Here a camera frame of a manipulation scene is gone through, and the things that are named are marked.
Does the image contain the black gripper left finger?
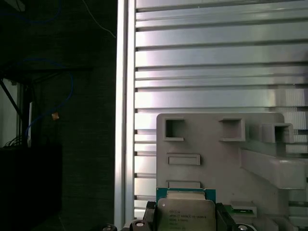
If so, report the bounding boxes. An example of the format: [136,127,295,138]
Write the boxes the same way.
[128,200,158,231]

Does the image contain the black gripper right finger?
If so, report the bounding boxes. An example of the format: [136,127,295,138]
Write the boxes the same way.
[215,202,256,231]

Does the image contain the CPU with silver top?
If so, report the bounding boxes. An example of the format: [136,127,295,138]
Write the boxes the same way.
[155,187,218,231]

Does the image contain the green RAM stick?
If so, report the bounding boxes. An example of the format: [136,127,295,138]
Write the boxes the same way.
[230,204,257,215]

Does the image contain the grey plastic parts rack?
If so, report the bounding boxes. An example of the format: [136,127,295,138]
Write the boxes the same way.
[156,113,308,231]

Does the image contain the black box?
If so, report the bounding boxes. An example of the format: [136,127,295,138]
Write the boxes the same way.
[0,144,63,231]

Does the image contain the blue cable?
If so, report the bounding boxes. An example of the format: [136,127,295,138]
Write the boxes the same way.
[0,57,74,145]

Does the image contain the black metal brace frame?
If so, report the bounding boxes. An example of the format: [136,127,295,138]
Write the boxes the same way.
[0,78,33,146]

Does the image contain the thin white wire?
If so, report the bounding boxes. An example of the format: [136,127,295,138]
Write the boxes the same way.
[81,0,118,39]

